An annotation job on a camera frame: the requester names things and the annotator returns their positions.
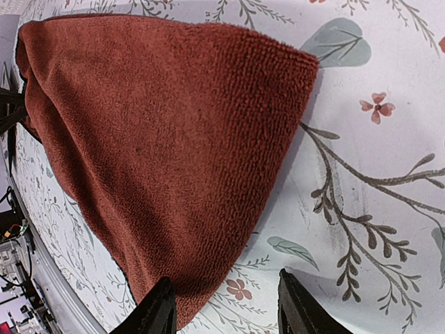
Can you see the floral patterned table mat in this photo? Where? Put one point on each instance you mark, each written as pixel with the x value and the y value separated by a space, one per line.
pixel 358 215

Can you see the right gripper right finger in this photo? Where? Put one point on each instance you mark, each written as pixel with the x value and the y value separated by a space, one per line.
pixel 300 313

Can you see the dark red towel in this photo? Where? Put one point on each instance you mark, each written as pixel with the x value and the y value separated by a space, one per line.
pixel 168 135

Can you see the front aluminium rail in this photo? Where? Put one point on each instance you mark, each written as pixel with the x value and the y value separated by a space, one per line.
pixel 54 265

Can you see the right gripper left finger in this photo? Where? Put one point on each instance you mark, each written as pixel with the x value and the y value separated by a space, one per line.
pixel 155 314

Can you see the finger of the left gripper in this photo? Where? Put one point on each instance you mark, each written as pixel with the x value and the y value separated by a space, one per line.
pixel 15 109

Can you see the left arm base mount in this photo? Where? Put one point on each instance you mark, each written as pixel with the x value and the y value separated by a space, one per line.
pixel 17 248

